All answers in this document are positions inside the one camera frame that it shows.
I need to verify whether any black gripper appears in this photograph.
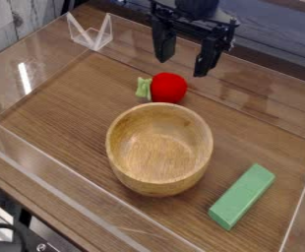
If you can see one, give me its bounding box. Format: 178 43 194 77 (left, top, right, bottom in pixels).
149 0 241 77

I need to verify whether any red plush tomato green stem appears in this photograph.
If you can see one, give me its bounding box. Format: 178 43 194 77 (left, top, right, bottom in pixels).
136 72 189 103

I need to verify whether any wooden bowl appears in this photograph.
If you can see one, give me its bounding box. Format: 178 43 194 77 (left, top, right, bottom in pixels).
106 102 213 197

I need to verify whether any green rectangular block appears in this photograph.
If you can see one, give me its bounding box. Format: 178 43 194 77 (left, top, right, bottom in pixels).
208 163 276 230

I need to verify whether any clear acrylic corner bracket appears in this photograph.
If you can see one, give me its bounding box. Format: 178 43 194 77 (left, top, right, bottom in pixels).
66 13 114 51

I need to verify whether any clear acrylic tray wall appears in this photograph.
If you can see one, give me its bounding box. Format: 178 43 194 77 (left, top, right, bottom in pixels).
0 6 305 252

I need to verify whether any black metal table frame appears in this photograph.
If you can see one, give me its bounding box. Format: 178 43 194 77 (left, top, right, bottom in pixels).
0 183 74 252

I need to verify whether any black cable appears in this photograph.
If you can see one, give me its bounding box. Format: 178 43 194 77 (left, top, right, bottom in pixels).
0 222 30 252

